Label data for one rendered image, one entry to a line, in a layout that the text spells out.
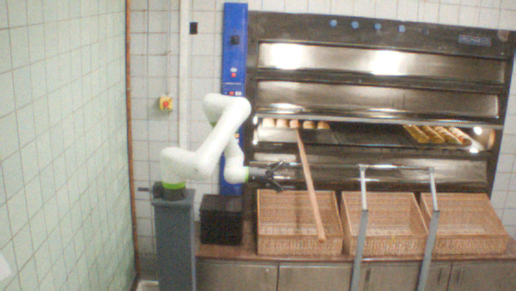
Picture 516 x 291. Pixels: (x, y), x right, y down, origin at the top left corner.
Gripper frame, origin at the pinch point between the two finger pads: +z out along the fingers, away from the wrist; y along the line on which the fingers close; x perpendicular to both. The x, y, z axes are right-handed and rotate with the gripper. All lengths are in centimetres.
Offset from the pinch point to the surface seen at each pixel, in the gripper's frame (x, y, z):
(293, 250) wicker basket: -15, 57, 5
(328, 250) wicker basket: -16, 57, 28
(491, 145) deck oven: -67, -7, 156
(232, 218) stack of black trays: -25, 40, -35
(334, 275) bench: -11, 73, 33
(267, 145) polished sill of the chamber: -64, 1, -14
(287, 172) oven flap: -63, 20, 1
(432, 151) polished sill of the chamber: -65, 0, 107
